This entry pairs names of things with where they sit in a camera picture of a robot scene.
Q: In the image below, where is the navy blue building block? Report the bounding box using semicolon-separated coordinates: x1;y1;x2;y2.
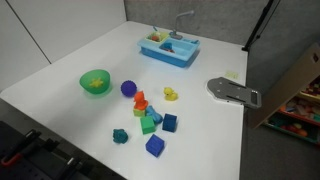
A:
161;113;178;133

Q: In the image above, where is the yellow star toy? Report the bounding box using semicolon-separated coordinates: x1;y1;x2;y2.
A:
88;77;105;89

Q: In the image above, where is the grey toy faucet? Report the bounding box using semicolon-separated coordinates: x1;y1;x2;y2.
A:
169;9;196;40

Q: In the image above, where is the pale yellow sticky note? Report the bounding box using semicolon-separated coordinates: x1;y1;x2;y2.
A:
224;69;240;80

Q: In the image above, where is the purple spiky ball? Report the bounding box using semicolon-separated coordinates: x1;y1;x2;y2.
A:
120;79;138;98

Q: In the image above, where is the light blue toy figure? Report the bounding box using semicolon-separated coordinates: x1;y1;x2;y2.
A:
145;105;164;125

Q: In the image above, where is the teal toy animal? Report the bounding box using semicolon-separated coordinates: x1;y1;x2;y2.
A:
112;128;129;145

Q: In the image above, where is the grey metal plate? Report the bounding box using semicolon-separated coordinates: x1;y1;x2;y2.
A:
206;76;263;110

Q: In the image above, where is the blue toy sink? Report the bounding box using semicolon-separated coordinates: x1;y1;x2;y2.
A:
137;30;201;69

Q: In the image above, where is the yellow-green sink basket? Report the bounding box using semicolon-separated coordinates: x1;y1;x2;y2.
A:
145;30;170;44

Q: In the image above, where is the black pole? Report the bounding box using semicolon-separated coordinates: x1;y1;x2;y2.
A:
241;0;281;53

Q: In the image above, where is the green plastic bowl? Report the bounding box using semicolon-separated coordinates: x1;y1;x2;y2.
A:
78;68;111;95

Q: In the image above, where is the wooden toy storage shelf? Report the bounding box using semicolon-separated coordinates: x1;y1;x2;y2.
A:
248;42;320;146

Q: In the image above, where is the royal blue building block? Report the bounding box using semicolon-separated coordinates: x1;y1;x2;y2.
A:
145;133;166;158

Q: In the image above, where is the blue toy cup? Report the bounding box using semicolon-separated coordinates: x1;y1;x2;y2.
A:
160;41;176;54

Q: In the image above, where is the lime green building block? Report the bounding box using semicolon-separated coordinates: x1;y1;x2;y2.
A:
132;107;147;118

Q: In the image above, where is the yellow rubber duck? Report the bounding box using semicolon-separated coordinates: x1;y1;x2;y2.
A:
162;86;179;102

